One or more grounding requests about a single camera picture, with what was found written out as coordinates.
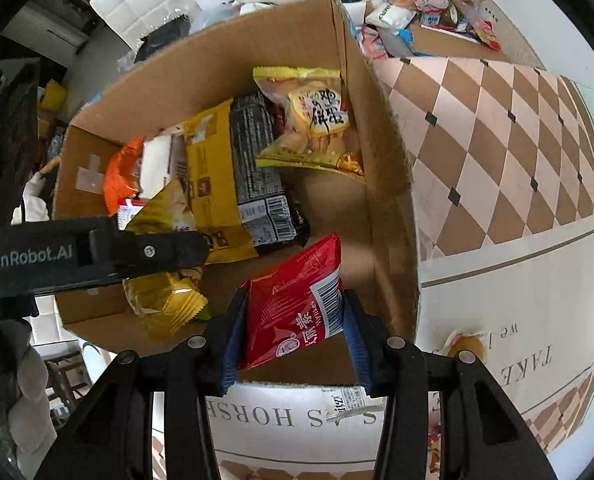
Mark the wooden chair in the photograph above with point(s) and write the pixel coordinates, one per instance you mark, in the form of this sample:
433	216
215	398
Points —
67	375

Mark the red white barcode packet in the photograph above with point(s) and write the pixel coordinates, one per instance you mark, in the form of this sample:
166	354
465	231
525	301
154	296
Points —
129	208

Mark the white boxed snack packet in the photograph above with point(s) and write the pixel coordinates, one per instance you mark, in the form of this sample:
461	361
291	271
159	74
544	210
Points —
156	160

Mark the black snack packet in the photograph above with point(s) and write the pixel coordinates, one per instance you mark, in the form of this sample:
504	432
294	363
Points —
254	160

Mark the small yellow snack packet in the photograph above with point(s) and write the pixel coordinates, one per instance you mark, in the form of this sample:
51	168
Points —
167	305

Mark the white quilted chair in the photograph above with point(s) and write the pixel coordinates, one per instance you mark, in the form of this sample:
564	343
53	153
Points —
52	325
137	5

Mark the black bag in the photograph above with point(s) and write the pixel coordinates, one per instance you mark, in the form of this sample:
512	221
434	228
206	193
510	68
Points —
162	40

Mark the small red snack packet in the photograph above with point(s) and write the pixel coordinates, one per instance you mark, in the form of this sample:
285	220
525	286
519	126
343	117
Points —
287	310

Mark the yellow bag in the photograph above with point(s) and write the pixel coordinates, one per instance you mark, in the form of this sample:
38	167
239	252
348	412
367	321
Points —
54	95

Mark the yellow rice cracker packet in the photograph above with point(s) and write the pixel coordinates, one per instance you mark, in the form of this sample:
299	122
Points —
317	120

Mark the printed cardboard box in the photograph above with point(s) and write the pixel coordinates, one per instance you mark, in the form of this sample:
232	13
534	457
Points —
322	210

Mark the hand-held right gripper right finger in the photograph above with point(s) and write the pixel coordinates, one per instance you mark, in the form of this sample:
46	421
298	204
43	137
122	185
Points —
359	345

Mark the orange snack packet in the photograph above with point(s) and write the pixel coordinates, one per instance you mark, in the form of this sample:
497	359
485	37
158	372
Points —
119	175

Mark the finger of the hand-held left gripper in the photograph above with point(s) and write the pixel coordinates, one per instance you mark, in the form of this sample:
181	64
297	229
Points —
147	252

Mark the person's left forearm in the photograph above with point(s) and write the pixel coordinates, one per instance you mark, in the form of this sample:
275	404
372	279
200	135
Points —
2	322

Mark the checkered tablecloth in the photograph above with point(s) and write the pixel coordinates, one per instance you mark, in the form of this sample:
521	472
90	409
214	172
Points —
502	160

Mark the white grey snack packet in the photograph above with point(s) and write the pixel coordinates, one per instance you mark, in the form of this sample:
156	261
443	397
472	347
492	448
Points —
349	399

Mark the small wrapped bun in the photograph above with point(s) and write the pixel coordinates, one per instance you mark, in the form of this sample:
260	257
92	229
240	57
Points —
472	342

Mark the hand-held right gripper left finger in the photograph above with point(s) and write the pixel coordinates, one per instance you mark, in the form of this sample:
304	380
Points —
234	345

